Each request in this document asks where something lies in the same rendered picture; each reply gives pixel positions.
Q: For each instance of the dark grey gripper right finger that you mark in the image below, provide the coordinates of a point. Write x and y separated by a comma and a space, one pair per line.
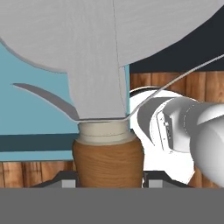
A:
154, 181

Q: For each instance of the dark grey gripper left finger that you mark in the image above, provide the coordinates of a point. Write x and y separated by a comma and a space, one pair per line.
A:
68, 181

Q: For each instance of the white rounded machine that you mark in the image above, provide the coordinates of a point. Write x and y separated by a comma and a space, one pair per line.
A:
210, 140

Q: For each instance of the light blue cabinet run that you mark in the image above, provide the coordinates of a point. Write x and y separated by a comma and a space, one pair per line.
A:
29, 116

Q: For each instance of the dark navy cabinet run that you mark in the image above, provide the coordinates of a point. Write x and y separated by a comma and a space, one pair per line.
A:
189, 52

